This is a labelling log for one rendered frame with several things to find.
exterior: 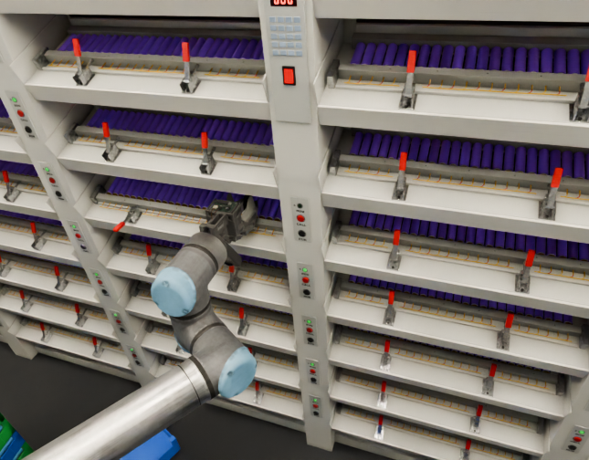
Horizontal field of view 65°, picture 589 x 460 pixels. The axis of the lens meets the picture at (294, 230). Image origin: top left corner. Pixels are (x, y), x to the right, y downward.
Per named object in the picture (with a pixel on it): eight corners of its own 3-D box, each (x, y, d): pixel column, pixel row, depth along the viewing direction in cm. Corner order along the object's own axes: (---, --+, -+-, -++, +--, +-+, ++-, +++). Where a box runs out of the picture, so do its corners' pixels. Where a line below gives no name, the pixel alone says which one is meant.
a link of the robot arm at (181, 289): (153, 315, 93) (141, 278, 87) (184, 275, 102) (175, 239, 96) (194, 325, 90) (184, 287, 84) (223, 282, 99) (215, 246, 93)
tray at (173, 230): (289, 263, 115) (281, 243, 107) (91, 226, 133) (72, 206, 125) (310, 199, 125) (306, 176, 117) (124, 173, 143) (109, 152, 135)
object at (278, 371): (302, 392, 150) (296, 380, 139) (145, 350, 168) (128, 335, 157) (319, 334, 160) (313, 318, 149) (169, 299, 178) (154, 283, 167)
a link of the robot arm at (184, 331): (194, 371, 96) (183, 330, 89) (170, 338, 104) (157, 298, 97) (233, 347, 101) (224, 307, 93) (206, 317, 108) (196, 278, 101)
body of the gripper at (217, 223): (245, 200, 106) (221, 231, 97) (249, 230, 111) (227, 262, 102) (215, 196, 108) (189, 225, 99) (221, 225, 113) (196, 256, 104)
